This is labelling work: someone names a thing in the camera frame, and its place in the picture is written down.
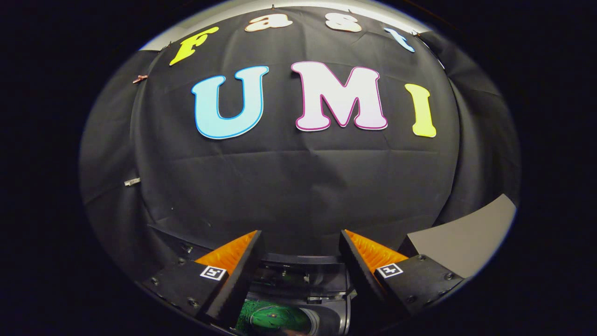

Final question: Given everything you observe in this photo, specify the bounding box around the green shirt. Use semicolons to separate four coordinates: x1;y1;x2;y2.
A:
236;299;313;336

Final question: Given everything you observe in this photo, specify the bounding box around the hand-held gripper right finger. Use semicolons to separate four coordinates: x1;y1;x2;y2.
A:
339;229;465;322

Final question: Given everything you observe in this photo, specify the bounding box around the black backdrop cloth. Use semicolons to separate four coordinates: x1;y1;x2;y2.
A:
78;6;521;285

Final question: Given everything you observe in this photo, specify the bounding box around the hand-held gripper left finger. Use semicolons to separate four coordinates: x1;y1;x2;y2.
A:
141;230;266;329

